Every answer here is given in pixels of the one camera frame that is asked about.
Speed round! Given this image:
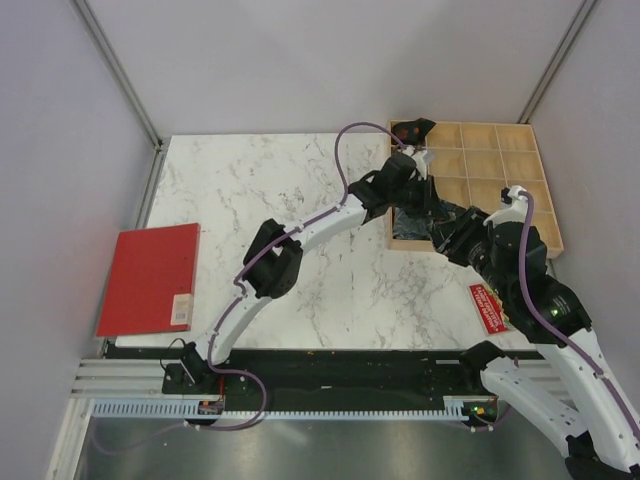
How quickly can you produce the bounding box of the red flat box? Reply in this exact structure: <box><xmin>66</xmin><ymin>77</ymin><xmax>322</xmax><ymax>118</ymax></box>
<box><xmin>96</xmin><ymin>223</ymin><xmax>200</xmax><ymax>338</ymax></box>

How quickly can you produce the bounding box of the grey blue rolled tie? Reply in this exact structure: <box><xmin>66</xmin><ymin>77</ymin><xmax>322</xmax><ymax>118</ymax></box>
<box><xmin>392</xmin><ymin>209</ymin><xmax>431</xmax><ymax>241</ymax></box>

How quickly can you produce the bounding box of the red treehouse children's book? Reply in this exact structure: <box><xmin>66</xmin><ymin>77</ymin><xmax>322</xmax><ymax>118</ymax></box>
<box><xmin>467</xmin><ymin>283</ymin><xmax>512</xmax><ymax>336</ymax></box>

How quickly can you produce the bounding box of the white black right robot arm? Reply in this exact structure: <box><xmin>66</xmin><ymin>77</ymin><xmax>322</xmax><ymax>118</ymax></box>
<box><xmin>429</xmin><ymin>207</ymin><xmax>639</xmax><ymax>479</ymax></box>

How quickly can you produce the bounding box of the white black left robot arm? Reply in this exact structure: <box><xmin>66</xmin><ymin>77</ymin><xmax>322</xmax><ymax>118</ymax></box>
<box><xmin>180</xmin><ymin>148</ymin><xmax>435</xmax><ymax>393</ymax></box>

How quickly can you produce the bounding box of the grey right frame post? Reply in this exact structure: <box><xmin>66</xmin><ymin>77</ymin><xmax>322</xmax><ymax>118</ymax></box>
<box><xmin>516</xmin><ymin>0</ymin><xmax>601</xmax><ymax>124</ymax></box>

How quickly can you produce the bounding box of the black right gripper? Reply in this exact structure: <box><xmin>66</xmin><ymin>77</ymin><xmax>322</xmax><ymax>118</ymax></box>
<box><xmin>425</xmin><ymin>204</ymin><xmax>514</xmax><ymax>299</ymax></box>

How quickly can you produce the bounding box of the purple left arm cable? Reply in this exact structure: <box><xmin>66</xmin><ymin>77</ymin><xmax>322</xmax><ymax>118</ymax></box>
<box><xmin>89</xmin><ymin>121</ymin><xmax>416</xmax><ymax>455</ymax></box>

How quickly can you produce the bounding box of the dark blue floral tie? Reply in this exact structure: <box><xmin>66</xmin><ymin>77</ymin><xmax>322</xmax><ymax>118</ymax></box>
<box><xmin>416</xmin><ymin>200</ymin><xmax>467</xmax><ymax>235</ymax></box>

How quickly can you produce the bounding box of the wooden compartment tray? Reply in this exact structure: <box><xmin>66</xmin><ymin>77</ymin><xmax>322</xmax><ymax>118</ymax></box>
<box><xmin>387</xmin><ymin>118</ymin><xmax>565</xmax><ymax>260</ymax></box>

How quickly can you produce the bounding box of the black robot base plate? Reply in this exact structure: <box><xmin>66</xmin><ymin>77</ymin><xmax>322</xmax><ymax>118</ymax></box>
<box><xmin>159</xmin><ymin>347</ymin><xmax>521</xmax><ymax>416</ymax></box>

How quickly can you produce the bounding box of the white slotted cable duct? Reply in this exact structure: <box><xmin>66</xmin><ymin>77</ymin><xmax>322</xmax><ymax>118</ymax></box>
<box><xmin>91</xmin><ymin>398</ymin><xmax>482</xmax><ymax>421</ymax></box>

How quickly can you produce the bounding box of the grey aluminium frame post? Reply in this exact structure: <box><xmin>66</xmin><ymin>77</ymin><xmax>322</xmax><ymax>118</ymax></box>
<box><xmin>69</xmin><ymin>0</ymin><xmax>166</xmax><ymax>151</ymax></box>

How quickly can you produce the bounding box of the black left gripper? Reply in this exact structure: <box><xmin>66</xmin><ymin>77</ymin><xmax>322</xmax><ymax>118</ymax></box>
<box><xmin>390</xmin><ymin>176</ymin><xmax>448</xmax><ymax>222</ymax></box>

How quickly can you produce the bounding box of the black orange rolled tie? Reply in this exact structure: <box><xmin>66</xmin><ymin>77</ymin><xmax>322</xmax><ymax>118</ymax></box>
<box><xmin>391</xmin><ymin>118</ymin><xmax>437</xmax><ymax>146</ymax></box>

